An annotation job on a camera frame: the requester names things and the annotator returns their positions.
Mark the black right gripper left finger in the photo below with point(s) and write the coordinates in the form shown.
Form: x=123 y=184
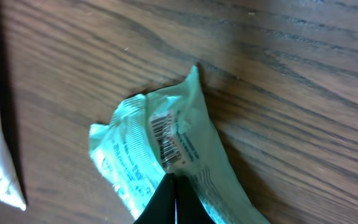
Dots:
x=161 y=207

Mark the teal tissue packet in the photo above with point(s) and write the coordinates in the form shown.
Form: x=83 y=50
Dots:
x=169 y=131

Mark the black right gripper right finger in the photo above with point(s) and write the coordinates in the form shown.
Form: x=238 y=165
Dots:
x=190 y=210

